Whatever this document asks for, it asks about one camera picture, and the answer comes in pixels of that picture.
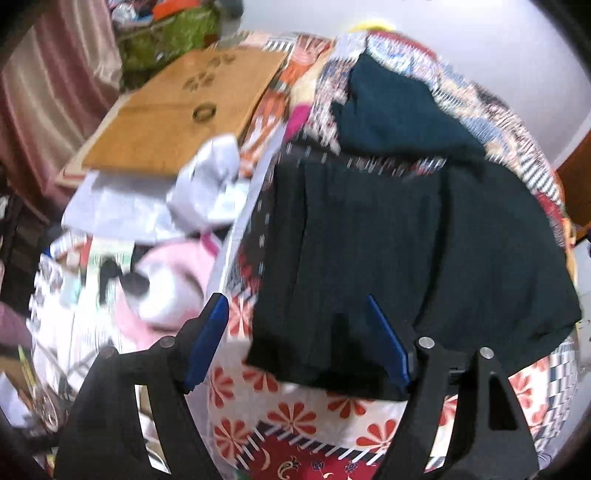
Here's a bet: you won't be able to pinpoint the folded dark teal garment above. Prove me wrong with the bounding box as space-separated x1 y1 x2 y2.
331 53 486 158

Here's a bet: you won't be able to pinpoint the red and gold curtain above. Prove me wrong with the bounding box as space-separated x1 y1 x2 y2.
1 1 121 215

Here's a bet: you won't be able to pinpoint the black pants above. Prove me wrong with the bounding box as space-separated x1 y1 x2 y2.
246 159 581 401

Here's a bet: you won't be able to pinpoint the orange box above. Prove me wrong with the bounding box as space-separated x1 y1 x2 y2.
152 0 201 21

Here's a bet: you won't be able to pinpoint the pink and white plush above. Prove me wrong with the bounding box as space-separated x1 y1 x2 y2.
98 233 221 349

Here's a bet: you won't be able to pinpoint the green fabric storage bag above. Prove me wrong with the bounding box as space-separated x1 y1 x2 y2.
115 5 221 91

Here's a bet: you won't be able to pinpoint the white plastic bag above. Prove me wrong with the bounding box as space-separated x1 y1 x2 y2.
61 134 249 244

